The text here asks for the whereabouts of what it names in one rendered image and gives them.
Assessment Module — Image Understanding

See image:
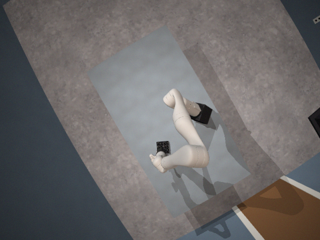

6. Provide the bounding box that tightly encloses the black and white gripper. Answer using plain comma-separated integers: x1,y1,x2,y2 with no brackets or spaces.
149,147,167,162

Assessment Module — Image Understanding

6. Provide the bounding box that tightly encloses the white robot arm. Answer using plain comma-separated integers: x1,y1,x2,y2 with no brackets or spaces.
152,88,210,173

